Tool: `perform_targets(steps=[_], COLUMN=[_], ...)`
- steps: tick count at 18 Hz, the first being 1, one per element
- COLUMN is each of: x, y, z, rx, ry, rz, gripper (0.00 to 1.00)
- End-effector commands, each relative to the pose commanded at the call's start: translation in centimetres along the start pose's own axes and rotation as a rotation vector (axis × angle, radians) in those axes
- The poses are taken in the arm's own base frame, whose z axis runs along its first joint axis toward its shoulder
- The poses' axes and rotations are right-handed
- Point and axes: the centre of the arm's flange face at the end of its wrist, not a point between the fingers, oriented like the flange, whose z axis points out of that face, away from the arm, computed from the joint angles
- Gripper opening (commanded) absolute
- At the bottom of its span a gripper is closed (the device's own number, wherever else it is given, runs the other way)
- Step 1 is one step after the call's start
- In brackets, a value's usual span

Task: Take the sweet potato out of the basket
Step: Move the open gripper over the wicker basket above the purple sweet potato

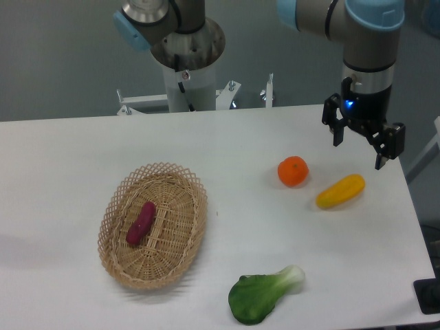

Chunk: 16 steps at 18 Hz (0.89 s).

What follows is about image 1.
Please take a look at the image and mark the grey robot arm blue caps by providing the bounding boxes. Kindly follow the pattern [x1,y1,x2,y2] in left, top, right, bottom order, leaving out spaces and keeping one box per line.
[113,1,405,169]

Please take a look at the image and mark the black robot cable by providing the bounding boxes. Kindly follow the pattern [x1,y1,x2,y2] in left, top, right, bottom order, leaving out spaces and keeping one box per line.
[173,54,196,113]

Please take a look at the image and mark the white metal clamp bracket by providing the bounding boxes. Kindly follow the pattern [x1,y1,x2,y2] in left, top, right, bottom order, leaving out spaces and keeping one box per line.
[115,73,275,116]

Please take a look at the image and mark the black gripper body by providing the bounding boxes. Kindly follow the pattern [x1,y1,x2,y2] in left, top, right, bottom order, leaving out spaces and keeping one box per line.
[340,77,392,133]

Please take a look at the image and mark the woven wicker basket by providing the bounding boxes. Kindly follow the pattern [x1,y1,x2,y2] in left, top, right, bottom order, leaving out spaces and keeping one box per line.
[98,162,208,290]

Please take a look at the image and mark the yellow mango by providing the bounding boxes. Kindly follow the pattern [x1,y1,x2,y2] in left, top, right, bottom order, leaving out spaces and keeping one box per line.
[315,174,366,209]

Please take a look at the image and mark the orange tangerine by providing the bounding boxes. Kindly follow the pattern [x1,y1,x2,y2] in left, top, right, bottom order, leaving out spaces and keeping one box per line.
[277,155,309,187]

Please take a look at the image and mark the black device at table edge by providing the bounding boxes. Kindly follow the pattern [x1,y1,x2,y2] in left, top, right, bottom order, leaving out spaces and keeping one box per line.
[413,278,439,315]

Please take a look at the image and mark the purple sweet potato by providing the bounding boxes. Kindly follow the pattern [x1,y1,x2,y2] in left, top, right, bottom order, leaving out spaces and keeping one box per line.
[126,201,156,245]

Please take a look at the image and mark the green bok choy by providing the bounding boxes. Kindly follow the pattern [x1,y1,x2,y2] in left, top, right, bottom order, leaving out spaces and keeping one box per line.
[228,265,306,325]

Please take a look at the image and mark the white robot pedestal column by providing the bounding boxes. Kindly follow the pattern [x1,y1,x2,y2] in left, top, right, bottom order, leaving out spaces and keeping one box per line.
[162,65,216,113]

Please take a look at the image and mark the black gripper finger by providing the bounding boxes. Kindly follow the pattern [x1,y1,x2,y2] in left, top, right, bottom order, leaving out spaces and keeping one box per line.
[322,93,348,146]
[366,122,406,170]

